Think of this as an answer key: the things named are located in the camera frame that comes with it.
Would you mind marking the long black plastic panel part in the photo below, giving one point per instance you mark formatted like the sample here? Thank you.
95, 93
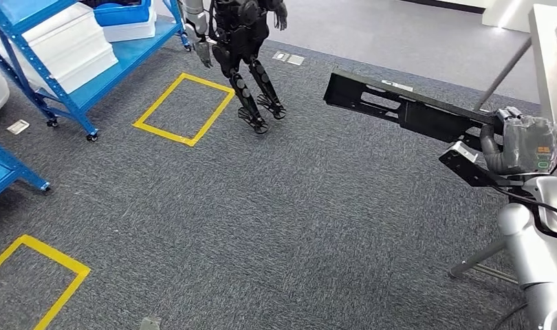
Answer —
424, 118

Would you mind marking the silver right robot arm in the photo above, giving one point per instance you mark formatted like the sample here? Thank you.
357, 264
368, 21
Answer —
533, 246

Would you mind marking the pale floor outlet plate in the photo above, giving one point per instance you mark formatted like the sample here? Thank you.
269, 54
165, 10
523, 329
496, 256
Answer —
397, 85
18, 127
280, 56
296, 59

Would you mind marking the yellow floor tape square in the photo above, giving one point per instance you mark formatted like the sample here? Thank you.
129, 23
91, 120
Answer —
205, 83
55, 257

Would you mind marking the black humanoid robot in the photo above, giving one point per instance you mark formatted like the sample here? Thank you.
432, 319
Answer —
239, 36

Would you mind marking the blue metal shelving rack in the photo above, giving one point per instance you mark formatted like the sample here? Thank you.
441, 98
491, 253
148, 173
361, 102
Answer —
123, 54
5, 168

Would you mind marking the blue plastic crate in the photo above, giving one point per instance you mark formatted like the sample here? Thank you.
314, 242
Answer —
123, 13

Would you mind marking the large white plastic crate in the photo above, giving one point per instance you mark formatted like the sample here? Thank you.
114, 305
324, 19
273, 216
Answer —
69, 50

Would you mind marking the steel table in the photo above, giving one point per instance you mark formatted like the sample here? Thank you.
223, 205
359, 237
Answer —
545, 68

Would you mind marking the white cabinet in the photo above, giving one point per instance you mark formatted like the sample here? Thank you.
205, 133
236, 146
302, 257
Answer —
524, 13

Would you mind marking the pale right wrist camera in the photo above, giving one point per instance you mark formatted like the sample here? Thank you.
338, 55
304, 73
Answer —
463, 152

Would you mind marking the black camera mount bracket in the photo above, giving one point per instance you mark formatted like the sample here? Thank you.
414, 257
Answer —
465, 173

